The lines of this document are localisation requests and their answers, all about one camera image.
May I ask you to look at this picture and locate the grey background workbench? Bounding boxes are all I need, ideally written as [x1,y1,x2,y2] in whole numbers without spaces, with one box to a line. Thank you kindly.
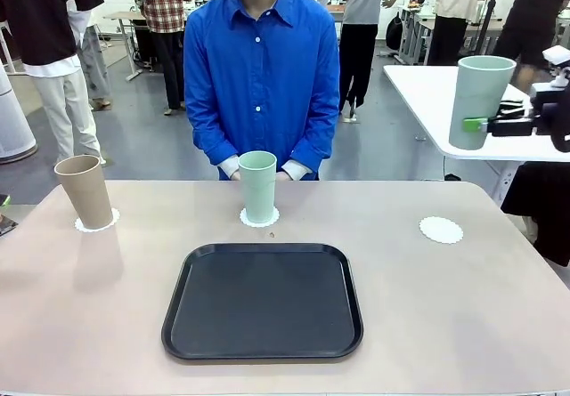
[398,6,504,66]

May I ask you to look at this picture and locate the black backpack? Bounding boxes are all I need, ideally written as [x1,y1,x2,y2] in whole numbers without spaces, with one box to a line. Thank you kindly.
[385,12,405,51]

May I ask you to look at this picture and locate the tall tan cup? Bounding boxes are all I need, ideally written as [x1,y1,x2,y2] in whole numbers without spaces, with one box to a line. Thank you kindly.
[53,154,113,230]

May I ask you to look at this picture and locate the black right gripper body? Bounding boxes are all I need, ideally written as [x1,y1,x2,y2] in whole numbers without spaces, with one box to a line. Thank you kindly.
[530,83,570,153]

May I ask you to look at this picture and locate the black tripod pole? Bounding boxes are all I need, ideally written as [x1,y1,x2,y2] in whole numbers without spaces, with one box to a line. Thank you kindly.
[471,0,509,66]

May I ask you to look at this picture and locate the person's left forearm blue sleeve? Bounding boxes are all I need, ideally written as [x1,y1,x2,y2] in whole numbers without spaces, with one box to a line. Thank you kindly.
[280,115,335,182]

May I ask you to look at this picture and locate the wooden desk white legs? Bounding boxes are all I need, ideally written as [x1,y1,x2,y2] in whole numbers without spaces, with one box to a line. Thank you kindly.
[102,11,148,82]

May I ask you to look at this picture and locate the person black top cream trousers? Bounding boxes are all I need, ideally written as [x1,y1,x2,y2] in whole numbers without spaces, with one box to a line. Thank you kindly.
[0,0,108,168]

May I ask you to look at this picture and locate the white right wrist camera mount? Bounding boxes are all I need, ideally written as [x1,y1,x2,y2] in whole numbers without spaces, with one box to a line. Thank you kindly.
[541,44,570,89]

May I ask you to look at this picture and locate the tall pale green cup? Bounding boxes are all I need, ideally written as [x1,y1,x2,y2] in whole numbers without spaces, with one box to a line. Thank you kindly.
[448,55,517,151]
[237,150,278,224]

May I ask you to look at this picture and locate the person black shirt black shorts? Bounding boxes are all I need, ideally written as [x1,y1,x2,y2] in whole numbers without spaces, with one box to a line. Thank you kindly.
[492,0,570,94]

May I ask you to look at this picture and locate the white table with legs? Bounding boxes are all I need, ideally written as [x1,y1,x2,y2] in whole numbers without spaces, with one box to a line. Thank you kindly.
[382,64,570,206]

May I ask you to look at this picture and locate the person's right forearm blue sleeve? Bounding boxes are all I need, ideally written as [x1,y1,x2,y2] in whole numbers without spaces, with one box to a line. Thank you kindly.
[191,115,241,182]

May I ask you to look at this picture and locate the person in grey trousers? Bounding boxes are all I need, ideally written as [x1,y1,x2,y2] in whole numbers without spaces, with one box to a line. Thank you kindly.
[66,0,112,111]

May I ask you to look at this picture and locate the white scalloped paper coaster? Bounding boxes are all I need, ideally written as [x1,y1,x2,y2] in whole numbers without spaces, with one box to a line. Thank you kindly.
[418,215,464,245]
[74,206,121,234]
[239,206,281,228]

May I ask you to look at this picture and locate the white cylindrical air purifier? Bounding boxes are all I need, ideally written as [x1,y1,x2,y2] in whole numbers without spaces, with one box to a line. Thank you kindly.
[0,61,39,162]

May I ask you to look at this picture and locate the black plastic serving tray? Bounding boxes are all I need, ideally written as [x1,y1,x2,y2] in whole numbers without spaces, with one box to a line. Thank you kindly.
[160,242,364,361]

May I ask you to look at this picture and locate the person in blue shirt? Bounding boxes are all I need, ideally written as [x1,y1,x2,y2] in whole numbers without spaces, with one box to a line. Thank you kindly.
[183,0,342,182]

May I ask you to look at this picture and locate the person in black clothes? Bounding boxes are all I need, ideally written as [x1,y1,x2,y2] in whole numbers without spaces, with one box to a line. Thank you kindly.
[501,159,570,268]

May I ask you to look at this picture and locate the person in plaid shirt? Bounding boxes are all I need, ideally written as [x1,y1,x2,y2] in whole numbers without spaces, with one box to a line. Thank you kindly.
[128,0,200,116]

